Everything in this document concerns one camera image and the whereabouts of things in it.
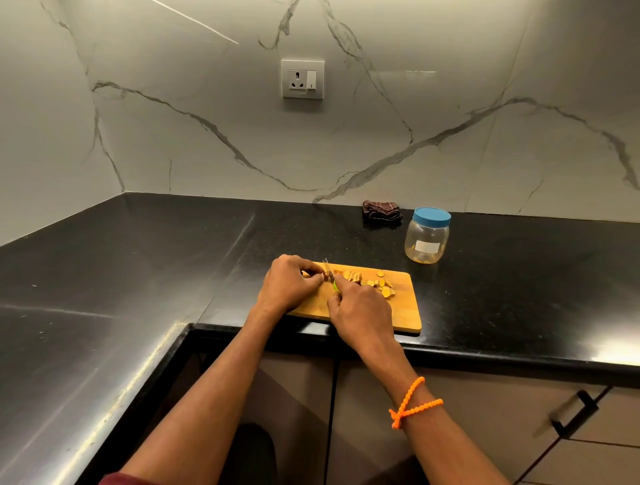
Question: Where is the orange bead bracelet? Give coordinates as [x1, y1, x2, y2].
[388, 376, 444, 430]

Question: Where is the person's left forearm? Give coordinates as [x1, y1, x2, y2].
[119, 302, 291, 485]

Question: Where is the narrow beige cabinet door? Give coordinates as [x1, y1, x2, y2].
[235, 350, 336, 485]

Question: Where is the person's right hand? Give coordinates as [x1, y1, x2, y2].
[327, 287, 402, 359]

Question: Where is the wooden cutting board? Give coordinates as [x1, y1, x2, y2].
[287, 262, 423, 335]

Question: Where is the green handled knife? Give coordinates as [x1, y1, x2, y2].
[322, 257, 342, 294]

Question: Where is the pile of yellow turmeric slices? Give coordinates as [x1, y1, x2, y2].
[333, 269, 396, 299]

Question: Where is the beige drawer front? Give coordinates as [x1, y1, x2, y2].
[519, 439, 640, 485]
[570, 386, 640, 448]

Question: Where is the white wall socket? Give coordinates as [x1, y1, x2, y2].
[280, 59, 325, 100]

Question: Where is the person's right forearm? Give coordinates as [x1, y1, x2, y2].
[357, 344, 512, 485]

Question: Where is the dark checked cloth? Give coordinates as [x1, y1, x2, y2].
[362, 200, 404, 223]

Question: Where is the person's left hand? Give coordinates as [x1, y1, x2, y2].
[256, 254, 326, 316]

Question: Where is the wide beige cabinet door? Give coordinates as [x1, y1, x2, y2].
[326, 359, 609, 485]

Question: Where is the black cabinet handle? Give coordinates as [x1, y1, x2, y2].
[549, 390, 600, 439]

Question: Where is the clear plastic jar blue lid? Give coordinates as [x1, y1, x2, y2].
[404, 207, 452, 265]

